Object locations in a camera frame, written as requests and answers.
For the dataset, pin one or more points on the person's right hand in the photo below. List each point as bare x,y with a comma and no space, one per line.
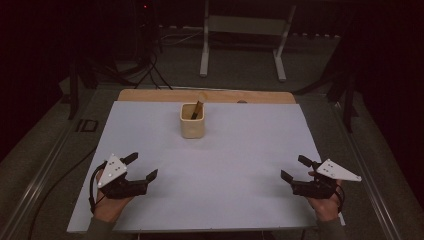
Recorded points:
325,208

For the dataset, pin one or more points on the white table sheet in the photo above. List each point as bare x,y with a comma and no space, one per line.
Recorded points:
206,180

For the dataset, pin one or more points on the person's left hand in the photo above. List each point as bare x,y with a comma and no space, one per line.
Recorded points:
108,208

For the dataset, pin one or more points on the metal frame rail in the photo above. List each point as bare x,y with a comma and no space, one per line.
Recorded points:
36,186
370,173

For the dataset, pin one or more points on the cream square cup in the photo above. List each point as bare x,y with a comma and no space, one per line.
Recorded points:
192,128

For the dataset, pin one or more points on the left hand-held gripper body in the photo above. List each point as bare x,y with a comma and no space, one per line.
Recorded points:
113,173

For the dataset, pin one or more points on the black tripod stand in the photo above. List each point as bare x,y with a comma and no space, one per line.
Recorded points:
348,106
74,96

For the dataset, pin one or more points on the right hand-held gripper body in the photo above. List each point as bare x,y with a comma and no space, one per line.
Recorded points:
316,188

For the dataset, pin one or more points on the white metal stand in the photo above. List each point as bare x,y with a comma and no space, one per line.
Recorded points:
246,24

